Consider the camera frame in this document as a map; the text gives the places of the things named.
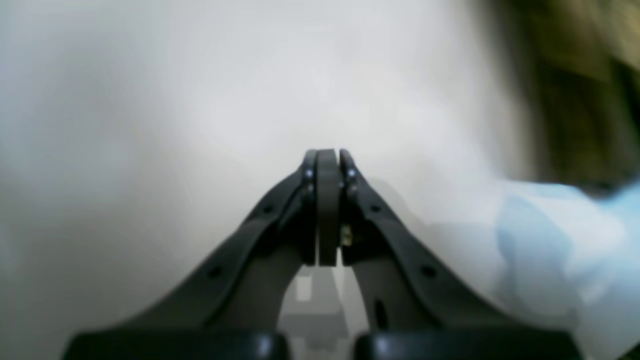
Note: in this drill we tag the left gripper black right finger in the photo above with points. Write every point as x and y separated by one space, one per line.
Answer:
404 286

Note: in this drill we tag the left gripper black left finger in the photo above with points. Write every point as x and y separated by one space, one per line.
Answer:
242 284

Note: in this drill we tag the camouflage t-shirt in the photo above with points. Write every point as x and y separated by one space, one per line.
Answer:
577 62

